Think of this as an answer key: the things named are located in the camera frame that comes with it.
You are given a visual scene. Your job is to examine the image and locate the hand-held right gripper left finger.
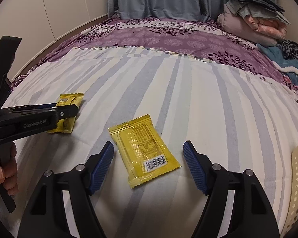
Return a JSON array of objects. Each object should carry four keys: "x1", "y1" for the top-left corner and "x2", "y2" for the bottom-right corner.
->
[{"x1": 17, "y1": 141, "x2": 115, "y2": 238}]

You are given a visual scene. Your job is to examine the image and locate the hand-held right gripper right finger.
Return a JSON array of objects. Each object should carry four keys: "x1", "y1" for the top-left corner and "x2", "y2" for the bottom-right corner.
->
[{"x1": 182, "y1": 140, "x2": 281, "y2": 238}]

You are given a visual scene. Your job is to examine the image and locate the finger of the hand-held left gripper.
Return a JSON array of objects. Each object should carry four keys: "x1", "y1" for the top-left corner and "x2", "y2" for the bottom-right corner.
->
[
  {"x1": 57, "y1": 104, "x2": 79, "y2": 120},
  {"x1": 1, "y1": 104, "x2": 59, "y2": 111}
]

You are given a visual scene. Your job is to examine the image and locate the yellow snack packet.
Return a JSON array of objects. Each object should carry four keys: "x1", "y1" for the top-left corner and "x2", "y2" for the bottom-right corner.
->
[
  {"x1": 47, "y1": 92, "x2": 84, "y2": 134},
  {"x1": 108, "y1": 114, "x2": 182, "y2": 189}
]

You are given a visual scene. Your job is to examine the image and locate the person's left hand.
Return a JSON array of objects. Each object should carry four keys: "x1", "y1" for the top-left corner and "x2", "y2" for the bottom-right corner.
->
[{"x1": 0, "y1": 144, "x2": 18, "y2": 205}]

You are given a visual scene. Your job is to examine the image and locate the striped bed sheet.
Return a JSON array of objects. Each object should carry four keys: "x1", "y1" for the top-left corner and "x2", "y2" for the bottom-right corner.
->
[{"x1": 5, "y1": 46, "x2": 298, "y2": 238}]

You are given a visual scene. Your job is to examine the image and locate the white wardrobe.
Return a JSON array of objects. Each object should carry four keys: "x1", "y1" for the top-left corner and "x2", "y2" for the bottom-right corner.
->
[{"x1": 0, "y1": 0, "x2": 115, "y2": 80}]

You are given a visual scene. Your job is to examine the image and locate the purple floral bedspread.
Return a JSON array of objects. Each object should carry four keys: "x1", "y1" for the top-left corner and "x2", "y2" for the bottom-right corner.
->
[{"x1": 10, "y1": 17, "x2": 298, "y2": 119}]

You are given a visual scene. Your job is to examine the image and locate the blue fleece blanket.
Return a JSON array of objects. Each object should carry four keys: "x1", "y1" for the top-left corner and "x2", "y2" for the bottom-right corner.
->
[{"x1": 257, "y1": 43, "x2": 298, "y2": 87}]

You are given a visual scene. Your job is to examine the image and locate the leopard print cloth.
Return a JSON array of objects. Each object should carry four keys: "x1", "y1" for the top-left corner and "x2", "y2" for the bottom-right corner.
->
[{"x1": 278, "y1": 40, "x2": 298, "y2": 61}]

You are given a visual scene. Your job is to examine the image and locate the folded pink quilt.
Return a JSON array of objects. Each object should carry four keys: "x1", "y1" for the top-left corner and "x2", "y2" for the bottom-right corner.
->
[{"x1": 246, "y1": 17, "x2": 288, "y2": 40}]

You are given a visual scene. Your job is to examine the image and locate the folded grey blankets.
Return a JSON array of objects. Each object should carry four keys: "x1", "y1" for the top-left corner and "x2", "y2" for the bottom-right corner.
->
[{"x1": 226, "y1": 0, "x2": 291, "y2": 24}]

